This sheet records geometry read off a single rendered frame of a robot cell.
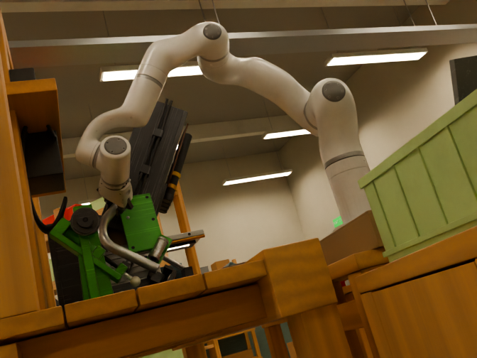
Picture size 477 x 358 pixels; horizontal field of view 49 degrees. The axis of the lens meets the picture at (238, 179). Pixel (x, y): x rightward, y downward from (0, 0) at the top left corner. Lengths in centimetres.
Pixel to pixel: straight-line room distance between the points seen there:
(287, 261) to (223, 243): 1040
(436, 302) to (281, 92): 92
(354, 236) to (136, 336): 59
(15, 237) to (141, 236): 71
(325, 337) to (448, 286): 44
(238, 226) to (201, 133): 273
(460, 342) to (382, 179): 32
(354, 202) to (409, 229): 54
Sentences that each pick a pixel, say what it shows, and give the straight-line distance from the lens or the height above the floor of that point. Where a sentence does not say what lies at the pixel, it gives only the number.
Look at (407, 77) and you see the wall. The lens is 891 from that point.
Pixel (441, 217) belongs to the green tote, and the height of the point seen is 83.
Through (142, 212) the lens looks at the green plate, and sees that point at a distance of 180.
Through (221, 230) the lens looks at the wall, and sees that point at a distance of 1163.
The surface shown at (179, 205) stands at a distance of 489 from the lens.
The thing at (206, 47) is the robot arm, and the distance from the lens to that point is 158.
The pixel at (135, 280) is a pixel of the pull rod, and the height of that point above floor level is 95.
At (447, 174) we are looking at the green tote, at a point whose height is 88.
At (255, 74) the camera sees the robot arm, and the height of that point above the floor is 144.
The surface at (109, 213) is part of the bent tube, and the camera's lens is 174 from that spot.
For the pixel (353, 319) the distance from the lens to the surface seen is 142.
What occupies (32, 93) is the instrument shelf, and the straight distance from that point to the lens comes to 157.
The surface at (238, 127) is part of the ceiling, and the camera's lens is 1023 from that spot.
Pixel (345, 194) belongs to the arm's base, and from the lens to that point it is 149.
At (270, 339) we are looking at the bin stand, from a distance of 199.
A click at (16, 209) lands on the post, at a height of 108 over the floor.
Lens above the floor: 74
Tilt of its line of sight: 16 degrees up
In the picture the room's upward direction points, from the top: 15 degrees counter-clockwise
